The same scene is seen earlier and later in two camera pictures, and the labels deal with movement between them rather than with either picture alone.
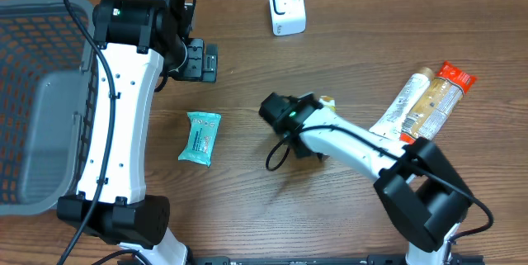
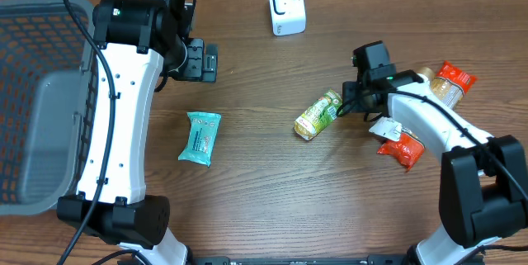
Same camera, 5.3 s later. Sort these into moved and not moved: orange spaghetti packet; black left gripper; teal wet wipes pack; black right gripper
Moved: black right gripper
Not moved: black left gripper; teal wet wipes pack; orange spaghetti packet
